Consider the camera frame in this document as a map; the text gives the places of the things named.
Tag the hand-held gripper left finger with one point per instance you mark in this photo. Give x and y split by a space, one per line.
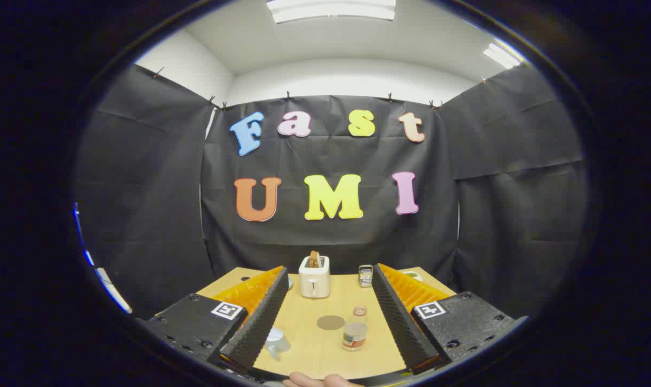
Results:
260 322

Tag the white divided snack tray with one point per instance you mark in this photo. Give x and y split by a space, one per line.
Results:
413 275

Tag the ceiling light panel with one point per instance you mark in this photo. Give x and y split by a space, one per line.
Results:
501 55
330 9

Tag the round brown coaster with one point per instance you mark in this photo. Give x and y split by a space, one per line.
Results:
330 322

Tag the brown toast slice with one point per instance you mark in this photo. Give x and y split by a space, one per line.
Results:
315 259

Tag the wooden table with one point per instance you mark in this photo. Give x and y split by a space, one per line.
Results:
314 355

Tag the white cup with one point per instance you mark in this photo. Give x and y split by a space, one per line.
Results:
277 341

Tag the clear plastic juice bottle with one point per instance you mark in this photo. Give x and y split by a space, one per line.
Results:
355 333

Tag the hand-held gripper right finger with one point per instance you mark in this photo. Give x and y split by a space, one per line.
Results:
400 322

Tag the white toaster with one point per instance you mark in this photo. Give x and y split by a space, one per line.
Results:
314 282

